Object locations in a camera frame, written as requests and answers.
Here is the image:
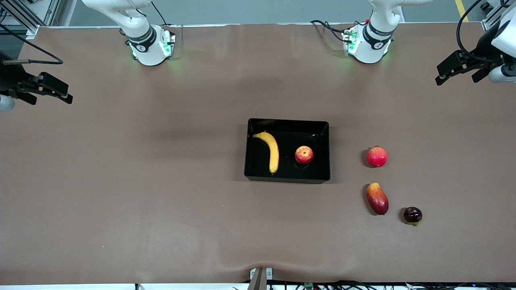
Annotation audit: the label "black plastic box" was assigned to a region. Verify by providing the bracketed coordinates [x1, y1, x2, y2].
[244, 118, 331, 184]

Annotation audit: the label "red yellow apple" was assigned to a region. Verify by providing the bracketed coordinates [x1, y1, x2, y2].
[295, 145, 314, 165]

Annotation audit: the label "yellow banana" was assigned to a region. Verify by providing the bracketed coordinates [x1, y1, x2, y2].
[252, 132, 280, 176]

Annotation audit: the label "round red fruit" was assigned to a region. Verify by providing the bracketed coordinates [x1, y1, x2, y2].
[366, 146, 388, 168]

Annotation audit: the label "red yellow mango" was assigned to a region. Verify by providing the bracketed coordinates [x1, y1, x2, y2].
[366, 182, 389, 215]

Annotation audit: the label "dark purple mangosteen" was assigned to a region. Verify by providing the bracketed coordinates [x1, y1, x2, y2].
[404, 207, 423, 226]

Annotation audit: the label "brown table cover sheet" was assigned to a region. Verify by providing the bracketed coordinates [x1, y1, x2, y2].
[0, 22, 516, 285]

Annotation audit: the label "metal table clamp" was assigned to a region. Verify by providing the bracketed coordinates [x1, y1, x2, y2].
[248, 267, 274, 290]

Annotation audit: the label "aluminium frame profile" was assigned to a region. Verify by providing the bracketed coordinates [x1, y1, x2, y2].
[0, 0, 61, 36]
[482, 0, 516, 31]

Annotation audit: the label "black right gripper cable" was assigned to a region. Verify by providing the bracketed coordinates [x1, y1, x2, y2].
[0, 22, 64, 66]

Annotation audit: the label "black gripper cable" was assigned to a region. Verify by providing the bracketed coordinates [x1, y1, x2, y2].
[0, 22, 64, 66]
[456, 0, 504, 63]

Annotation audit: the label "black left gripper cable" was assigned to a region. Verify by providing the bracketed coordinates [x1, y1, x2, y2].
[456, 0, 504, 63]

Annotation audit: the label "black right arm base cable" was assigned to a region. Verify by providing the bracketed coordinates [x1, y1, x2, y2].
[151, 0, 169, 28]

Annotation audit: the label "black left arm base cables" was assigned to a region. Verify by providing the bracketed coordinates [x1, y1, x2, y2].
[310, 19, 357, 44]

